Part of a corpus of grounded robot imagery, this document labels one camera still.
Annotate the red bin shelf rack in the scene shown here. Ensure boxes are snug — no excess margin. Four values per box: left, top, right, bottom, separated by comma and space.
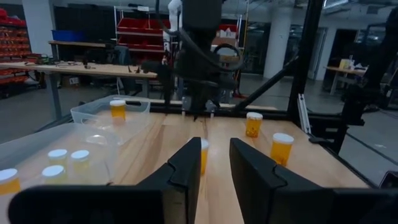
113, 5, 175, 58

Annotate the clear plastic bin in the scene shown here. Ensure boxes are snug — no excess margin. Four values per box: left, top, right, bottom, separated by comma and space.
70, 95, 152, 144
0, 123, 121, 194

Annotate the small orange pill bottle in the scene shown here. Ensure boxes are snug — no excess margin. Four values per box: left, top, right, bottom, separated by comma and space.
0, 168, 21, 196

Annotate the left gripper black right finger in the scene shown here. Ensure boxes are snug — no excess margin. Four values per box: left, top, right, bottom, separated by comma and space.
229, 138, 398, 224

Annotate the blue storage bin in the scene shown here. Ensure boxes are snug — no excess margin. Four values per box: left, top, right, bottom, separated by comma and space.
51, 29, 86, 43

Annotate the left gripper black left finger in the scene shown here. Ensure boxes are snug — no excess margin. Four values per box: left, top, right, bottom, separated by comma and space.
8, 136, 202, 224

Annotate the small black box device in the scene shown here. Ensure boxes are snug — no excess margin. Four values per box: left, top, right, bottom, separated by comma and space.
379, 170, 398, 189

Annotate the black aluminium table frame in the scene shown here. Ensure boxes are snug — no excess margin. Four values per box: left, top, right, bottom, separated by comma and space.
37, 0, 398, 187

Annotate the white pillar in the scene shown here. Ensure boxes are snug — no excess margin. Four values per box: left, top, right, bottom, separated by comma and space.
262, 12, 295, 80

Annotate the light wooden side table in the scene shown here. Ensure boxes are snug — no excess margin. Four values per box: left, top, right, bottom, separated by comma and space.
323, 57, 368, 96

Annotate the wooden workbench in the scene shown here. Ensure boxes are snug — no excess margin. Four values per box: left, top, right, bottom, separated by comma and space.
0, 61, 159, 121

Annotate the red parts bin wall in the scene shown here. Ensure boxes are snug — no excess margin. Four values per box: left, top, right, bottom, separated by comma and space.
0, 8, 38, 86

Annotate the large orange pill bottle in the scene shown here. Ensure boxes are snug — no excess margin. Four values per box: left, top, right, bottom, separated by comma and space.
200, 139, 210, 176
109, 99, 127, 123
269, 133, 295, 167
245, 111, 264, 139

